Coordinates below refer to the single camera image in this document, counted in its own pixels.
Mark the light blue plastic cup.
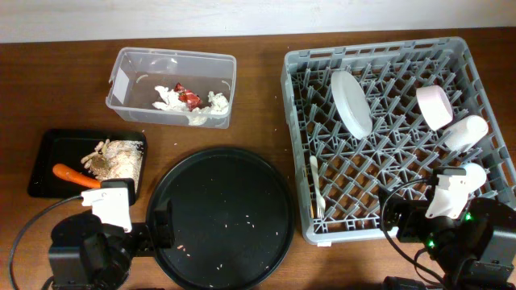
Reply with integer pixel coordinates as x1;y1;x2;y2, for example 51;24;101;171
460;163;487;193

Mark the white plastic fork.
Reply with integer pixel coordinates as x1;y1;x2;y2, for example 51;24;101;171
310;155;326;219

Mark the white plastic cup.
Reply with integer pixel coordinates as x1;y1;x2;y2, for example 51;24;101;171
444;115;489;152

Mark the orange carrot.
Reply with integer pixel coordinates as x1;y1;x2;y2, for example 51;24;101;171
52;164;101;189

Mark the pink plastic bowl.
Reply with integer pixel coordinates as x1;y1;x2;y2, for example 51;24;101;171
416;85;453;131

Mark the grey bowl with food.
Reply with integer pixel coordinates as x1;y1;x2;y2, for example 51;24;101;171
331;70;372;139

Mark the white napkin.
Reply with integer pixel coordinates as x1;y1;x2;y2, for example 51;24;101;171
152;85;189;112

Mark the red snack wrapper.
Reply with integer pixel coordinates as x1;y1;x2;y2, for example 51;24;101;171
173;83;202;111

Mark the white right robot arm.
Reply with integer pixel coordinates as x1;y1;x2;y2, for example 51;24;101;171
380;190;515;289

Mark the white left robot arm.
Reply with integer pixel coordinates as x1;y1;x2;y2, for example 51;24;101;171
42;203;174;289

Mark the grey plastic dishwasher rack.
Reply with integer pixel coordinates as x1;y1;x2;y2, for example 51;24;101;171
281;37;515;246

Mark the clear plastic waste bin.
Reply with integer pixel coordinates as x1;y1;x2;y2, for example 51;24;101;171
106;48;236;129

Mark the rice and food scraps pile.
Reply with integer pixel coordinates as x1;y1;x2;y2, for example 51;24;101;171
81;139;144;189

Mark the round black tray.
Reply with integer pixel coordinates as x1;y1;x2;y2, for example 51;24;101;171
148;147;295;289

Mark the rectangular black tray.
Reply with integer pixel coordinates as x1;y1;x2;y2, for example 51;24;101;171
27;129;148;199

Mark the crumpled white tissue in bin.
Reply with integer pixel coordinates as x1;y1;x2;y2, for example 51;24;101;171
188;91;229;126

